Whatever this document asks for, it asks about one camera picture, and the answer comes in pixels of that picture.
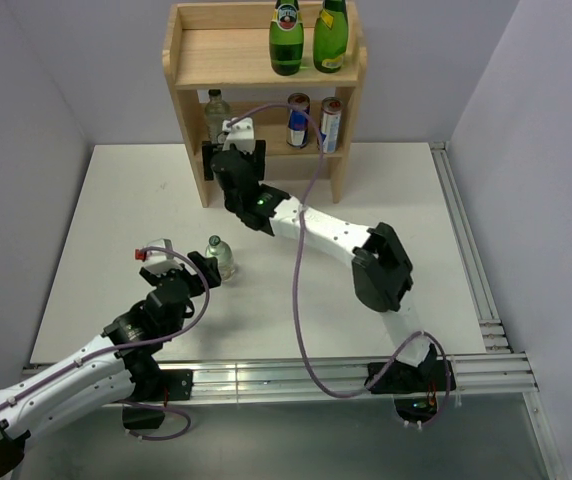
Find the clear bottle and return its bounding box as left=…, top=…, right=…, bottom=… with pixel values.
left=205, top=235, right=235, bottom=282
left=204, top=89, right=231, bottom=144

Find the blue Red Bull can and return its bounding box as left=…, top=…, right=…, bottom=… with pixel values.
left=287, top=92, right=310, bottom=149

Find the silver Red Bull can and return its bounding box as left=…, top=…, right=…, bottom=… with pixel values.
left=318, top=97, right=343, bottom=154

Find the green bottle red label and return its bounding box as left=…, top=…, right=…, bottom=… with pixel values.
left=269, top=0, right=304, bottom=76

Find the green bottle yellow label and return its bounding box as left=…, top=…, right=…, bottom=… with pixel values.
left=313, top=0, right=349, bottom=73

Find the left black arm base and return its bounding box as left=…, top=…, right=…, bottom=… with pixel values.
left=122, top=369, right=193, bottom=431

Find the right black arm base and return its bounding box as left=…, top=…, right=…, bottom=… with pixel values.
left=368, top=356, right=457, bottom=428

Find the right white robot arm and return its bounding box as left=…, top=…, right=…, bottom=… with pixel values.
left=202, top=142, right=437, bottom=394

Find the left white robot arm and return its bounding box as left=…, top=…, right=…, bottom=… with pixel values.
left=0, top=246, right=221, bottom=478

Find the wooden two-tier shelf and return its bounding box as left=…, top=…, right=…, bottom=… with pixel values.
left=162, top=1, right=368, bottom=206

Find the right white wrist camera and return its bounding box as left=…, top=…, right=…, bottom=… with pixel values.
left=218, top=117, right=256, bottom=154

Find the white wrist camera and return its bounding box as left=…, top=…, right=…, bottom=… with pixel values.
left=218, top=117, right=256, bottom=154
left=134, top=238, right=180, bottom=276

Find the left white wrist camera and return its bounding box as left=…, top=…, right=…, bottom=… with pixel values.
left=134, top=238, right=180, bottom=276

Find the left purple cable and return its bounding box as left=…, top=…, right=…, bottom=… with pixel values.
left=0, top=244, right=212, bottom=441

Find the purple cable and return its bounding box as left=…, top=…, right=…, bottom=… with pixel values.
left=228, top=103, right=451, bottom=426
left=0, top=244, right=212, bottom=441

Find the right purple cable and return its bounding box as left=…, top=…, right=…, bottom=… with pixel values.
left=228, top=103, right=451, bottom=426

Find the aluminium frame rail right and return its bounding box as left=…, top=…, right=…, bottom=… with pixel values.
left=429, top=143, right=512, bottom=354

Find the aluminium frame rail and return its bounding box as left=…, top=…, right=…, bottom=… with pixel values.
left=429, top=143, right=512, bottom=354
left=20, top=352, right=540, bottom=406

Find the aluminium frame rail front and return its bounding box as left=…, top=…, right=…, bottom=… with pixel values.
left=20, top=352, right=540, bottom=406

